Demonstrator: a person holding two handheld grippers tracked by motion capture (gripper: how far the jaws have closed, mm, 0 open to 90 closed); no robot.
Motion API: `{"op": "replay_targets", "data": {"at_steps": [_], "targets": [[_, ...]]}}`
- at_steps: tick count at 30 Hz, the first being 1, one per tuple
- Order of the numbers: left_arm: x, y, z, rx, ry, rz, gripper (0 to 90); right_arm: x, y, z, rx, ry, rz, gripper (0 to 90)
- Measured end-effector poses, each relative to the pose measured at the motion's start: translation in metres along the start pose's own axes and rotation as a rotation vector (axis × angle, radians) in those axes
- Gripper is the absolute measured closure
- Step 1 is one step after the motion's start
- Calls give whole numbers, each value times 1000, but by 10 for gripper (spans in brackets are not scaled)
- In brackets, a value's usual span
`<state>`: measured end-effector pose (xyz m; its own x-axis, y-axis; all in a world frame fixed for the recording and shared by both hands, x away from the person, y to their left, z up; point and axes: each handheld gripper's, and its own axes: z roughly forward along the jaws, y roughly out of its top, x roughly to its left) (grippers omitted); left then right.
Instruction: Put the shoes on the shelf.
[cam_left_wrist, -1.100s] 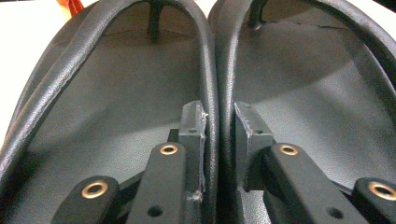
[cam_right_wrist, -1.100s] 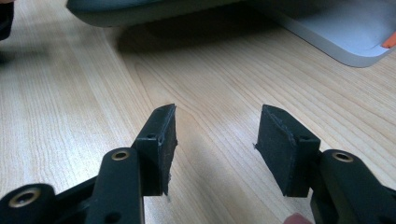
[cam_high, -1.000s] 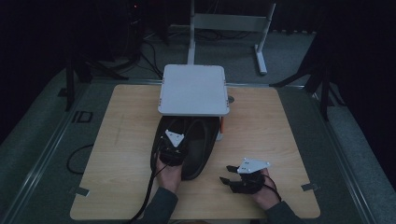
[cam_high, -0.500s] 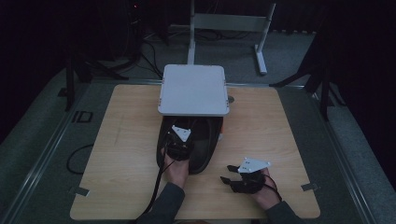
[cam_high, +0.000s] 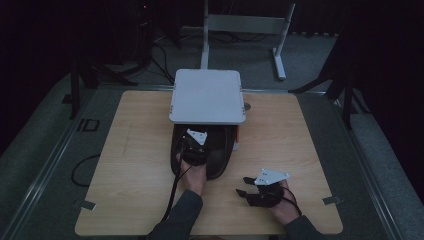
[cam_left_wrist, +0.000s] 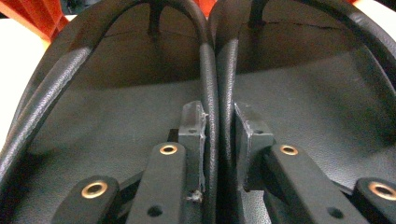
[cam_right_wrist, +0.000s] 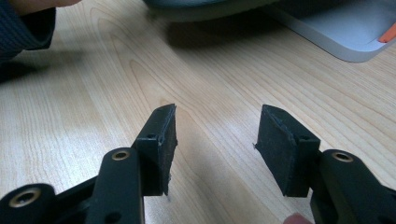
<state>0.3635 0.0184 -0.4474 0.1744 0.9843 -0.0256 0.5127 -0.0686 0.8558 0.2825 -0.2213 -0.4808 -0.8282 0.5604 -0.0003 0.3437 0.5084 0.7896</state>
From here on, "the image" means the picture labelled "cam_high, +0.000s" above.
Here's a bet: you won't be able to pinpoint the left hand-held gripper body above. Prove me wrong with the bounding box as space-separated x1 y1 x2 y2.
181 128 209 167

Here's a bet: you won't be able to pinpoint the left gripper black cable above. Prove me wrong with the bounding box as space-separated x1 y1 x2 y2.
160 133 194 223

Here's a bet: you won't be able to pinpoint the black background cables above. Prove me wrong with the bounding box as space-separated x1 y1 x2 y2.
148 31 177 86

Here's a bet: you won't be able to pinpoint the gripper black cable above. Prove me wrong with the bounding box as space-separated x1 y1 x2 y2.
160 133 194 223
281 186 304 217

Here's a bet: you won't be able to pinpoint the grey tape piece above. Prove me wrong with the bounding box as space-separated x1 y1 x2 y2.
79 199 97 212
322 195 343 206

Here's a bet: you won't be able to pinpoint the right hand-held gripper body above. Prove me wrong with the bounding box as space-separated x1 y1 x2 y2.
248 168 291 209

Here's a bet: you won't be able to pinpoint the person's right hand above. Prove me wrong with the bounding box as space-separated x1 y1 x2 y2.
266 179 302 226

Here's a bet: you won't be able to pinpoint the white two-tier shoe rack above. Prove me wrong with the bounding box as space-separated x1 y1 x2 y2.
168 68 248 152

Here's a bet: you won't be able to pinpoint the white metal stand frame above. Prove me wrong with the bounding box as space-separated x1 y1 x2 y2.
199 0 297 82

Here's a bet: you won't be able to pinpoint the person's left hand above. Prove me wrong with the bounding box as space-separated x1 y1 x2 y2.
175 152 208 197

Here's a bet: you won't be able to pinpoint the black cable loop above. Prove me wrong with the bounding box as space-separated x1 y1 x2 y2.
70 154 102 188

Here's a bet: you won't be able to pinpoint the black tripod stand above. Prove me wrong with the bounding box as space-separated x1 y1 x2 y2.
68 0 153 120
288 46 371 130

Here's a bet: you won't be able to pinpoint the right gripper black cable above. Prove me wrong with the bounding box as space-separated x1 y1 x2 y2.
281 186 304 217

